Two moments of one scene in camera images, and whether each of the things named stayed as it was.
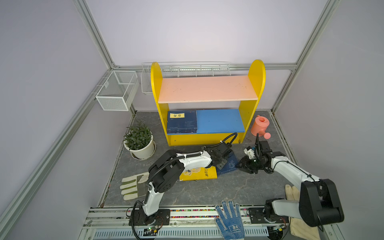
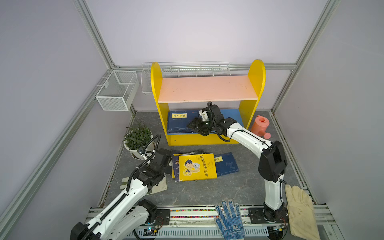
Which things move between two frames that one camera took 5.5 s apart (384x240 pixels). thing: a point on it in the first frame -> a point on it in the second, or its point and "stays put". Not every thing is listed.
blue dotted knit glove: x=230 y=222 stays put
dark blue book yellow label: x=181 y=121 stays put
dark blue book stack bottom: x=231 y=164 stays put
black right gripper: x=244 y=165 -> x=195 y=126
